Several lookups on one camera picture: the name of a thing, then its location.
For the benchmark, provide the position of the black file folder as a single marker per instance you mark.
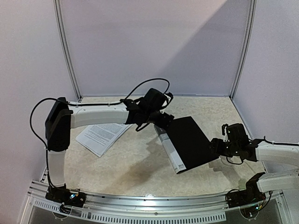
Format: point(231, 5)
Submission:
point(185, 144)

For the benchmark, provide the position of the curved aluminium rail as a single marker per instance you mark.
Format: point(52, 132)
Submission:
point(38, 190)

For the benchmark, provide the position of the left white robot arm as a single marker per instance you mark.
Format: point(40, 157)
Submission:
point(65, 116)

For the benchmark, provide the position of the printed paper stack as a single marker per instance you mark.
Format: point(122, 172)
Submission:
point(99, 138)

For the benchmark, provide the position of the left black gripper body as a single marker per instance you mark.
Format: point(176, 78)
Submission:
point(152, 118)

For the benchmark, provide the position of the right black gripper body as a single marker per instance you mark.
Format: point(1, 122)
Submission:
point(215, 144)

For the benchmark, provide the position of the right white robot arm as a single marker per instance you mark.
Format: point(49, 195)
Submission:
point(284, 153)

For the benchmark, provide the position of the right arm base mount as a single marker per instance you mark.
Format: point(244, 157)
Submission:
point(251, 194)

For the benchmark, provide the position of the right aluminium frame post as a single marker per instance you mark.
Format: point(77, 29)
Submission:
point(245, 47)

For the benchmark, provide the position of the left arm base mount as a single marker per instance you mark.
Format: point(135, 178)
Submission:
point(69, 197)

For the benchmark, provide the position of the perforated white cable tray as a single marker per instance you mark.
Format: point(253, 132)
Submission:
point(50, 213)

